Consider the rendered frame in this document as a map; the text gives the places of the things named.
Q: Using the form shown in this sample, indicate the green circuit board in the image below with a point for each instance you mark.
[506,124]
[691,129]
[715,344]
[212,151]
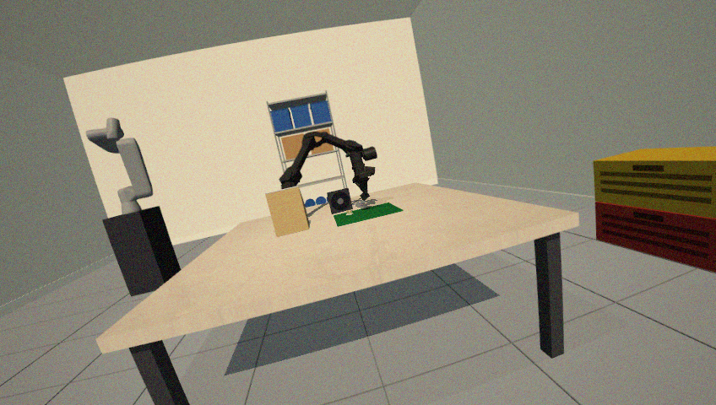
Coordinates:
[365,213]

